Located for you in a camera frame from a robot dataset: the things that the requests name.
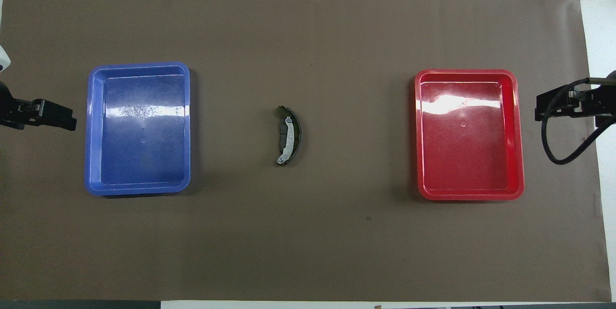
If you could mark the dark brake pad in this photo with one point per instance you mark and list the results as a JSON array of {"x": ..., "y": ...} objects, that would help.
[{"x": 283, "y": 135}]

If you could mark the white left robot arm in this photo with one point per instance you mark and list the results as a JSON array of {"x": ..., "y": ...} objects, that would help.
[{"x": 4, "y": 58}]

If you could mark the curved brake shoe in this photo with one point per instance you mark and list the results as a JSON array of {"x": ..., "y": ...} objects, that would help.
[{"x": 290, "y": 138}]

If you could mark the red plastic tray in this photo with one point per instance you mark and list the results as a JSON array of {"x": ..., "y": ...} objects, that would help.
[{"x": 467, "y": 155}]

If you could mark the blue plastic tray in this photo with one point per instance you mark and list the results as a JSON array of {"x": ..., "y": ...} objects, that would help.
[{"x": 144, "y": 155}]

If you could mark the brown paper table mat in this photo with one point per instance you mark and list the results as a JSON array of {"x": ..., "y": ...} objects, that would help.
[{"x": 308, "y": 241}]

